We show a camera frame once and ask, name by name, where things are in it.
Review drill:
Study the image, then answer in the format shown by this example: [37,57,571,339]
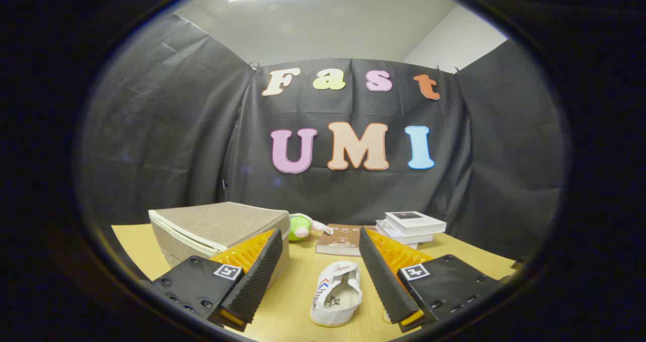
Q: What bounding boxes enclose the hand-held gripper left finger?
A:
[151,227,284,332]

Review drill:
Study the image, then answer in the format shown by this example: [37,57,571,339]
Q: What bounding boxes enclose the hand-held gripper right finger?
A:
[358,226,503,333]

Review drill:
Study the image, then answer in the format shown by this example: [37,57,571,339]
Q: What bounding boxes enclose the beige fabric storage box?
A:
[148,202,292,287]

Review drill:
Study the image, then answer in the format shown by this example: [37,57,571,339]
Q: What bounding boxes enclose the white patterned book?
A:
[376,220,435,245]

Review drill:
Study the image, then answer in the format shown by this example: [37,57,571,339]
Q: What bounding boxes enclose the brown cover book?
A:
[315,223,376,257]

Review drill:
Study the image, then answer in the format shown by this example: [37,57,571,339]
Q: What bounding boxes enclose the green and pink plush toy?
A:
[288,213,334,242]

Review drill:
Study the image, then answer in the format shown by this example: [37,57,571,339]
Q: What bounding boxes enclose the white book with dark picture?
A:
[385,211,447,237]

